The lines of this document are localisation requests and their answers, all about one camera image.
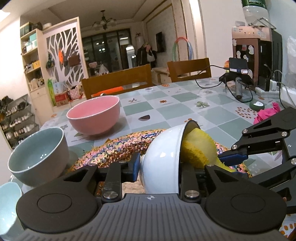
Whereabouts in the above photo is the yellow sponge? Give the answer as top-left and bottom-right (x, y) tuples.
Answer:
(180, 128), (235, 172)

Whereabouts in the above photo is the white bowl black rim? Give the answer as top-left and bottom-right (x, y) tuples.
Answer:
(139, 120), (199, 194)

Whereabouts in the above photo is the pink bowl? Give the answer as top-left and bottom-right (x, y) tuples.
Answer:
(66, 95), (120, 136)

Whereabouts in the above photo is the grey-green bowl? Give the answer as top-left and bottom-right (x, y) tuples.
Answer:
(8, 127), (69, 187)

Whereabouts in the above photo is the light blue bowl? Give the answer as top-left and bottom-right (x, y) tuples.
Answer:
(1, 182), (23, 240)

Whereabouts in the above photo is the pink cloth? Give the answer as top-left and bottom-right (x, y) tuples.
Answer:
(253, 102), (280, 125)

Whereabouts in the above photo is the colourful crocheted round mat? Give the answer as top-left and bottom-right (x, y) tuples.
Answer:
(67, 128), (253, 195)

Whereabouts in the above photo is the white power strip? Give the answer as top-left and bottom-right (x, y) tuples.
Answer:
(255, 80), (295, 108)

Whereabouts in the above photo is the white plastic bag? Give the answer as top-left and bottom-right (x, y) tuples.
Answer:
(286, 36), (296, 88)

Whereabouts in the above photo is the pink water dispenser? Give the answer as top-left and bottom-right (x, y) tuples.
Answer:
(232, 26), (283, 90)

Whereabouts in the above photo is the left wooden chair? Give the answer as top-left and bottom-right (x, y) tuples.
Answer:
(81, 64), (153, 99)

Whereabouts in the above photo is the wooden chair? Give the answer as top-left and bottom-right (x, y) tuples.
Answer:
(167, 58), (212, 82)
(81, 64), (153, 99)

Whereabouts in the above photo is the right wooden chair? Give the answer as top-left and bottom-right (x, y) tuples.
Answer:
(167, 58), (212, 82)

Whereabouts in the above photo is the shoe rack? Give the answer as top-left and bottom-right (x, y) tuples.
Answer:
(1, 94), (39, 150)

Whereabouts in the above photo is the colourful hula hoop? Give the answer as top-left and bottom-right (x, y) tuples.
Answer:
(171, 37), (194, 61)

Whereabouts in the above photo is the person in background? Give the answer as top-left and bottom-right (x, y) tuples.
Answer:
(136, 43), (157, 68)

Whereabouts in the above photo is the water bottle on dispenser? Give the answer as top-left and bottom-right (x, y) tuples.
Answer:
(241, 0), (269, 26)

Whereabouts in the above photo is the white leaf-pattern room divider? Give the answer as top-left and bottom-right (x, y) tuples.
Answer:
(43, 17), (89, 86)

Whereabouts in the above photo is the ceiling chandelier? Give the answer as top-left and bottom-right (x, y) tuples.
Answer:
(92, 10), (116, 30)

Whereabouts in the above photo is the cream shelf cabinet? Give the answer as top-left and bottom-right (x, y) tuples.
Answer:
(20, 22), (53, 125)

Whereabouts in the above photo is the black camera on handle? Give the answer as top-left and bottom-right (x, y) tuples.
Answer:
(219, 57), (253, 103)

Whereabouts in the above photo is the black cable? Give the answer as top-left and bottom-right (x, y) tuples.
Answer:
(194, 64), (255, 103)

